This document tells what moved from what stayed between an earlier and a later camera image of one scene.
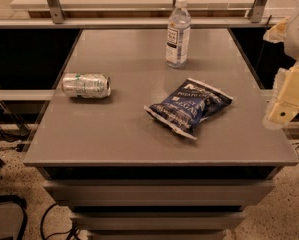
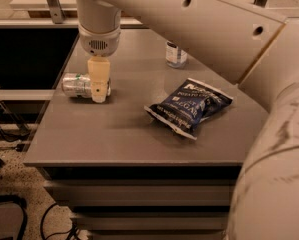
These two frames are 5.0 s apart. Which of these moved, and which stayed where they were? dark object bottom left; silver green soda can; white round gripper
Moved: white round gripper
Stayed: silver green soda can; dark object bottom left
